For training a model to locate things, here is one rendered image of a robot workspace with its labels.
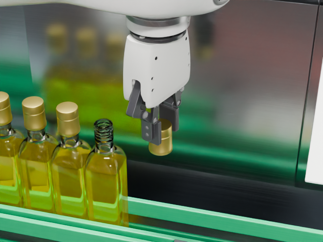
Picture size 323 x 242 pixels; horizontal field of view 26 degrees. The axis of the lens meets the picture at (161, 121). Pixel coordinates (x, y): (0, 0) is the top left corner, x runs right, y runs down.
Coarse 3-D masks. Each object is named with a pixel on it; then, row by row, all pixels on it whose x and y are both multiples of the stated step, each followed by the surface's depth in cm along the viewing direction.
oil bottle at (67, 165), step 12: (60, 144) 112; (84, 144) 112; (60, 156) 110; (72, 156) 110; (84, 156) 111; (60, 168) 111; (72, 168) 110; (60, 180) 113; (72, 180) 112; (84, 180) 112; (60, 192) 114; (72, 192) 113; (84, 192) 113; (60, 204) 116; (72, 204) 115; (84, 204) 114; (72, 216) 116; (84, 216) 116
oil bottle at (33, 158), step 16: (32, 144) 112; (48, 144) 112; (32, 160) 112; (48, 160) 112; (32, 176) 114; (48, 176) 113; (32, 192) 116; (48, 192) 115; (32, 208) 118; (48, 208) 117
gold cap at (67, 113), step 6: (66, 102) 109; (72, 102) 109; (60, 108) 107; (66, 108) 107; (72, 108) 107; (60, 114) 107; (66, 114) 106; (72, 114) 107; (78, 114) 109; (60, 120) 107; (66, 120) 107; (72, 120) 107; (78, 120) 109; (60, 126) 108; (66, 126) 108; (72, 126) 108; (78, 126) 109; (60, 132) 109; (66, 132) 108; (72, 132) 108; (78, 132) 109
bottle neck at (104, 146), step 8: (104, 120) 108; (96, 128) 107; (104, 128) 106; (112, 128) 108; (96, 136) 108; (104, 136) 107; (112, 136) 109; (96, 144) 109; (104, 144) 108; (112, 144) 109; (104, 152) 109
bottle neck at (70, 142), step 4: (64, 136) 109; (72, 136) 109; (76, 136) 110; (64, 140) 110; (68, 140) 109; (72, 140) 109; (76, 140) 110; (64, 144) 110; (68, 144) 110; (72, 144) 110; (76, 144) 110
